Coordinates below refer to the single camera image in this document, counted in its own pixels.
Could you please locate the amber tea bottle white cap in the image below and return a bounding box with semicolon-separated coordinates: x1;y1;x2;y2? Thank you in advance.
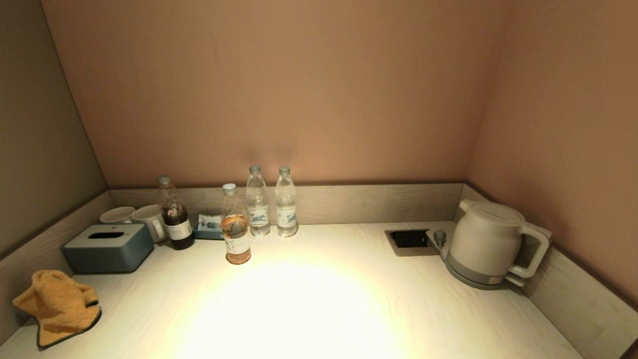
220;183;252;265

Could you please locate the grey kettle base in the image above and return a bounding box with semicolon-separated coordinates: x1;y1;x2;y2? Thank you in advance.
441;249;526;291

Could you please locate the recessed power socket panel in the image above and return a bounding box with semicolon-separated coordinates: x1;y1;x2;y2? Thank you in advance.
384;229;442;257

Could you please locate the orange microfibre cloth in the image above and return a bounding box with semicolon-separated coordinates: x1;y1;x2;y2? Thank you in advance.
12;270;102;349

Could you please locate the clear water bottle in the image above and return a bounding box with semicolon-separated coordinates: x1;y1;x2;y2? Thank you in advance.
275;166;299;237
246;165;271;236

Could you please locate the small blue tray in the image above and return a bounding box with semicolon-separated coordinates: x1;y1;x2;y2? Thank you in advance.
192;215;225;240

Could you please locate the white ribbed mug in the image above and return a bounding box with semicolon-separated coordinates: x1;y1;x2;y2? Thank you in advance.
99;206;136;224
132;204;168;243

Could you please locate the dark drink bottle grey cap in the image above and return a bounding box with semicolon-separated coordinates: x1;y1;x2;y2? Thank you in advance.
158;175;195;250

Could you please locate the white electric kettle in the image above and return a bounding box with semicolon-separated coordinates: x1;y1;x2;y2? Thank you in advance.
447;199;550;286

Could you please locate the blue-grey tissue box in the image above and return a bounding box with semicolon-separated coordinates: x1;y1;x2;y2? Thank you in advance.
62;223;155;274

